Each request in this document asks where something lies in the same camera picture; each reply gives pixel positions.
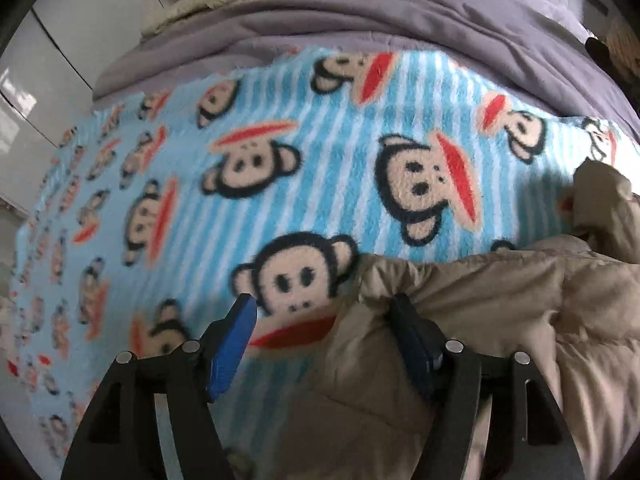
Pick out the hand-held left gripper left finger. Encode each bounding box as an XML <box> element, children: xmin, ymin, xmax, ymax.
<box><xmin>60</xmin><ymin>292</ymin><xmax>259</xmax><ymax>480</ymax></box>

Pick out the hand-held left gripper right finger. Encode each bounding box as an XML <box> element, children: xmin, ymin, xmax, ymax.
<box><xmin>389</xmin><ymin>294</ymin><xmax>586</xmax><ymax>480</ymax></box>

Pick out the beige puffer jacket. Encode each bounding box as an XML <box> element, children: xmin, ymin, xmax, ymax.
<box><xmin>220</xmin><ymin>157</ymin><xmax>640</xmax><ymax>480</ymax></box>

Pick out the blue monkey printed blanket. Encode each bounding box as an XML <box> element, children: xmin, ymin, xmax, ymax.
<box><xmin>10</xmin><ymin>47</ymin><xmax>640</xmax><ymax>480</ymax></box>

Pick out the white wardrobe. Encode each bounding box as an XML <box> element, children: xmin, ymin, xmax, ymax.
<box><xmin>0</xmin><ymin>0</ymin><xmax>171</xmax><ymax>221</ymax></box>

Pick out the purple duvet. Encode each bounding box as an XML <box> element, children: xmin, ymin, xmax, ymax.
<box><xmin>92</xmin><ymin>0</ymin><xmax>640</xmax><ymax>136</ymax></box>

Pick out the black folded garment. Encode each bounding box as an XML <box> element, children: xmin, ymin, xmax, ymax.
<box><xmin>585</xmin><ymin>35</ymin><xmax>640</xmax><ymax>91</ymax></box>

